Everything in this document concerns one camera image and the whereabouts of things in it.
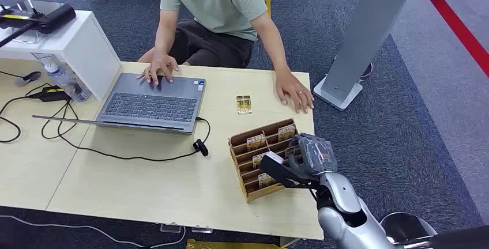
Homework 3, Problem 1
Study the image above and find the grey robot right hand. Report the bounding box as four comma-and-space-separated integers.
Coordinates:
287, 133, 339, 181

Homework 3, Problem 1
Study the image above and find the person's left hand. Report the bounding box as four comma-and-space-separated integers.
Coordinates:
273, 69, 315, 115

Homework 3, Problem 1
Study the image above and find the person's right hand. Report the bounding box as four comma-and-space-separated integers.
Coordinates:
137, 53, 180, 86

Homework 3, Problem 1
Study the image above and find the yellow hotel key card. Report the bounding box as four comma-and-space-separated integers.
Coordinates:
258, 173, 277, 189
235, 95, 253, 115
246, 133, 268, 151
252, 152, 270, 170
277, 123, 298, 142

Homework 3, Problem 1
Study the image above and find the wooden card holder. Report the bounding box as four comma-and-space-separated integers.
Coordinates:
228, 118, 307, 203

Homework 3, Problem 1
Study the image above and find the person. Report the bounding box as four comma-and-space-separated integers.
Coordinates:
137, 0, 316, 115

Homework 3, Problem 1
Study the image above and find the grey laptop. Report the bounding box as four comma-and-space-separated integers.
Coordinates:
32, 73, 208, 135

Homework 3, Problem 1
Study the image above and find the white cabinet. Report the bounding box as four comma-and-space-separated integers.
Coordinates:
0, 0, 122, 102

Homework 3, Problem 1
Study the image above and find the grey kiosk stand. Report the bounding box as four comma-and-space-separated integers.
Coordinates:
313, 0, 421, 112

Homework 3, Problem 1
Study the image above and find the clear plastic water bottle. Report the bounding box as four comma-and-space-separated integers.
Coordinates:
44, 62, 91, 103

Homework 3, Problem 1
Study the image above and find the black power adapter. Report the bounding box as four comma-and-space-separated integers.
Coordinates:
29, 85, 72, 103

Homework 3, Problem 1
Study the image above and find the black round robot part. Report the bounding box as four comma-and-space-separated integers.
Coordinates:
379, 212, 439, 249

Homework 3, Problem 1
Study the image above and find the grey oval puck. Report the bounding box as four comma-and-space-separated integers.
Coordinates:
14, 71, 43, 88

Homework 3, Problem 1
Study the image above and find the black laptop charger cable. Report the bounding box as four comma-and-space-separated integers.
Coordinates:
40, 100, 212, 163

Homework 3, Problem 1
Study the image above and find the black camera device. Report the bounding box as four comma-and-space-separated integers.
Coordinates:
0, 2, 77, 48

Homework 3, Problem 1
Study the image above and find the black mains cable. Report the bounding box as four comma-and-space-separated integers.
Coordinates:
0, 83, 52, 144

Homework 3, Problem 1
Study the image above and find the white floor cable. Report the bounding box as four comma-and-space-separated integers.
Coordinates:
0, 214, 187, 249

